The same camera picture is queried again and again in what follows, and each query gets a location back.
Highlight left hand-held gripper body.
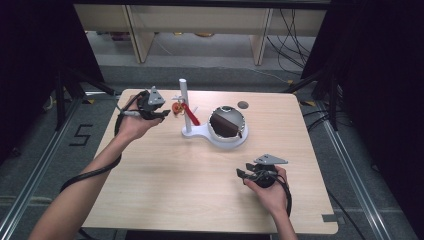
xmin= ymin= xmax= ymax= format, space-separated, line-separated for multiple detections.
xmin=135 ymin=85 xmax=167 ymax=121

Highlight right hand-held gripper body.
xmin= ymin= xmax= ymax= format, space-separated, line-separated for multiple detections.
xmin=244 ymin=153 xmax=289 ymax=189

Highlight red keychain with charms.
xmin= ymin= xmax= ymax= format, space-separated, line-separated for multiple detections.
xmin=171 ymin=101 xmax=202 ymax=127

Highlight white branched stand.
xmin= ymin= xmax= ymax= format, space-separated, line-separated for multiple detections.
xmin=171 ymin=78 xmax=250 ymax=150

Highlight brown zip pouch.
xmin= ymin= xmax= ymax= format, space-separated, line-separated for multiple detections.
xmin=210 ymin=112 xmax=244 ymax=139

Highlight white bowl with silver rim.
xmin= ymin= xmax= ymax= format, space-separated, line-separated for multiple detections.
xmin=207 ymin=105 xmax=247 ymax=143

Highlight person's right hand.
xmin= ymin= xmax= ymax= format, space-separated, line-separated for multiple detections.
xmin=243 ymin=165 xmax=290 ymax=217

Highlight person's left hand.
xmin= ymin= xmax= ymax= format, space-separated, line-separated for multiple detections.
xmin=115 ymin=99 xmax=165 ymax=144

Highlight black metal stand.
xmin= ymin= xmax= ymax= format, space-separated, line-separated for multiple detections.
xmin=283 ymin=65 xmax=342 ymax=133
xmin=54 ymin=65 xmax=118 ymax=132

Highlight beige wooden cabinet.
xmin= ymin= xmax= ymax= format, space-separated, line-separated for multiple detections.
xmin=73 ymin=3 xmax=329 ymax=66

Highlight black curtain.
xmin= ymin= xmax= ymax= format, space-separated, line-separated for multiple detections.
xmin=0 ymin=0 xmax=105 ymax=164
xmin=300 ymin=0 xmax=424 ymax=239

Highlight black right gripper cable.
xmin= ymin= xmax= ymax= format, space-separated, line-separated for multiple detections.
xmin=256 ymin=170 xmax=294 ymax=218

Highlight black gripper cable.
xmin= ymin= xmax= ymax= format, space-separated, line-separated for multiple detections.
xmin=59 ymin=90 xmax=149 ymax=195
xmin=256 ymin=170 xmax=294 ymax=218

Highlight black floor cables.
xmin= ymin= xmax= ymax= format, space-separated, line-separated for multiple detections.
xmin=301 ymin=109 xmax=336 ymax=133

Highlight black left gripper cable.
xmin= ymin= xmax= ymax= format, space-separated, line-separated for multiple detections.
xmin=59 ymin=90 xmax=149 ymax=195

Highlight aluminium floor rail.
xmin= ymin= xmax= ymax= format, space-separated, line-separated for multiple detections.
xmin=299 ymin=99 xmax=395 ymax=240
xmin=0 ymin=95 xmax=118 ymax=240

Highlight thin black floor cable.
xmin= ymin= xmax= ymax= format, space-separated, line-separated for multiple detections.
xmin=325 ymin=188 xmax=368 ymax=240

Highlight white floor cable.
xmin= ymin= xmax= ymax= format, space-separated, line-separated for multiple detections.
xmin=245 ymin=65 xmax=292 ymax=85

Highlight black hanging cables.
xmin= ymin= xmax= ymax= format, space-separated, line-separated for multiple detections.
xmin=265 ymin=8 xmax=318 ymax=75

